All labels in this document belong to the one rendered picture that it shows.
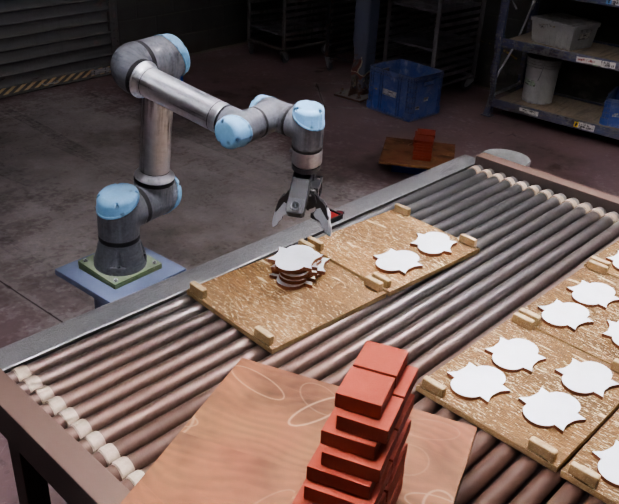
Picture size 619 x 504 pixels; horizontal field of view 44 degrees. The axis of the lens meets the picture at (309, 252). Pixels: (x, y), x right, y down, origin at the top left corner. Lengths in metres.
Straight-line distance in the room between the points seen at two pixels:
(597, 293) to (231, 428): 1.18
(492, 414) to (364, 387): 0.67
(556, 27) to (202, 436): 5.47
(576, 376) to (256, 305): 0.80
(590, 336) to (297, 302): 0.75
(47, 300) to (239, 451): 2.55
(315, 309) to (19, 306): 2.13
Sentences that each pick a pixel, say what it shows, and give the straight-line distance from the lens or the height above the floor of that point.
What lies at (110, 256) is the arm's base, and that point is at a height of 0.95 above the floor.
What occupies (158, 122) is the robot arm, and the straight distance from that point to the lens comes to 2.12.
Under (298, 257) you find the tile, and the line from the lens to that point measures 2.05.
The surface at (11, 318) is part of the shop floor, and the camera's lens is 3.76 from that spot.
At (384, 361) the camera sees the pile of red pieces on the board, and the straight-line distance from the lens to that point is 1.14.
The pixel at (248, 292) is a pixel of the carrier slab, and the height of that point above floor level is 0.94.
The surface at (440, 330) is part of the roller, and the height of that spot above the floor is 0.92.
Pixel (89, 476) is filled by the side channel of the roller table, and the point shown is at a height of 0.95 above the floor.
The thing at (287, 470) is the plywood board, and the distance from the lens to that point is 1.37.
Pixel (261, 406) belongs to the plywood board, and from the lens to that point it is 1.49.
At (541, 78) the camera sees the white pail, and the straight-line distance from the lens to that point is 6.68.
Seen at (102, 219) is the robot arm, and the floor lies 1.06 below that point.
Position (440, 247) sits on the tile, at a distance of 2.30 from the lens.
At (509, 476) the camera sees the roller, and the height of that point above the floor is 0.92.
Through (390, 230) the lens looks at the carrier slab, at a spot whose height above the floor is 0.94.
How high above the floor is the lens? 2.01
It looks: 29 degrees down
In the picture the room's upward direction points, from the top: 3 degrees clockwise
